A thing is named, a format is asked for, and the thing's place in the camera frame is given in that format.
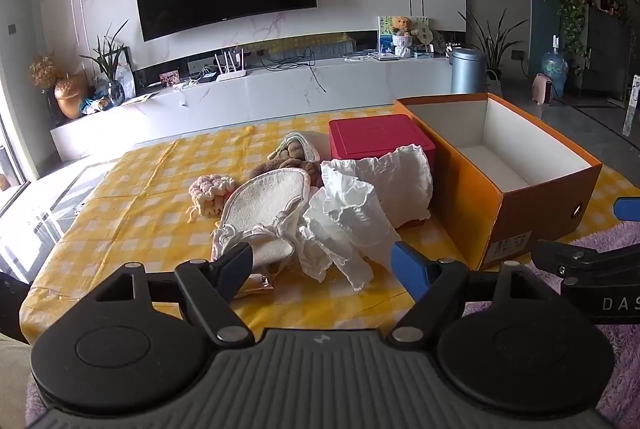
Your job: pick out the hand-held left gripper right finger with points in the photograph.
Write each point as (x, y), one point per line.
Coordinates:
(411, 265)

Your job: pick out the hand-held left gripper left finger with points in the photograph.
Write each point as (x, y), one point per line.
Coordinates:
(234, 270)

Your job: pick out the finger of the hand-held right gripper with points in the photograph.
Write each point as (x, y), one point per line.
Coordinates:
(565, 255)
(628, 209)

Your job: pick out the cream terry bath mitt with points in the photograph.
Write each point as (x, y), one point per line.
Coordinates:
(265, 204)

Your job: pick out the white ruffled cloth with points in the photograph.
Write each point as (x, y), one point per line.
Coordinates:
(350, 209)

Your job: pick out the orange cardboard box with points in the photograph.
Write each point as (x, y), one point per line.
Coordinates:
(475, 189)

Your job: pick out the brown plush towel bear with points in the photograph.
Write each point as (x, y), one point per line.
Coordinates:
(292, 154)

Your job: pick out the purple fuzzy rug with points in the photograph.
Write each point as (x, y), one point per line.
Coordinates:
(620, 359)

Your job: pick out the pink white crochet piece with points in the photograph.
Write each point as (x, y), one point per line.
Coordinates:
(210, 194)

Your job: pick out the yellow checked tablecloth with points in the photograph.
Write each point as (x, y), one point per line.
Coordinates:
(145, 199)

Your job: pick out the red square box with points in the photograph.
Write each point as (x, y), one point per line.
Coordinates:
(372, 134)

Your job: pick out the white striped cloth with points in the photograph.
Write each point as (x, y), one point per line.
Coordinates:
(306, 143)

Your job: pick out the pink space heater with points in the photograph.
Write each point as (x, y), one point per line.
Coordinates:
(542, 89)

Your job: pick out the blue water bottle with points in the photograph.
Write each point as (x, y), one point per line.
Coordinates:
(555, 66)

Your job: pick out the white television cabinet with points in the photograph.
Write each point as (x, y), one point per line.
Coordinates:
(300, 89)

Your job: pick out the white router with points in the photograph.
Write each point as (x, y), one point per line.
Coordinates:
(231, 74)

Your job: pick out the silver trash can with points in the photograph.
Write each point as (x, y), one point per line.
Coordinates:
(468, 71)

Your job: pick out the potted ivy plant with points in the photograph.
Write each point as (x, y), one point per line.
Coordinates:
(570, 4)

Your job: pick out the long-leaf potted plant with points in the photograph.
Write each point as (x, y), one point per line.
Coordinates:
(492, 44)

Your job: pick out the green picture card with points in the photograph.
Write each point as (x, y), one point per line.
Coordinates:
(385, 34)

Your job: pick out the small teddy bear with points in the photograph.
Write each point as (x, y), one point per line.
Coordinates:
(401, 29)

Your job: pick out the gold acorn ornament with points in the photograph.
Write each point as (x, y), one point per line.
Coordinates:
(70, 96)

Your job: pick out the beige cushion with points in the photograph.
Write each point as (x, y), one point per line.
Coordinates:
(12, 374)

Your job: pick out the green plant in glass vase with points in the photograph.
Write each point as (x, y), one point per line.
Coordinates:
(107, 59)

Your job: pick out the dried flower bunch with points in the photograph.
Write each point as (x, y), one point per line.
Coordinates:
(44, 69)

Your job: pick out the small photo frame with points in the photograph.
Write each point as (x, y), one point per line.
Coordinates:
(169, 77)

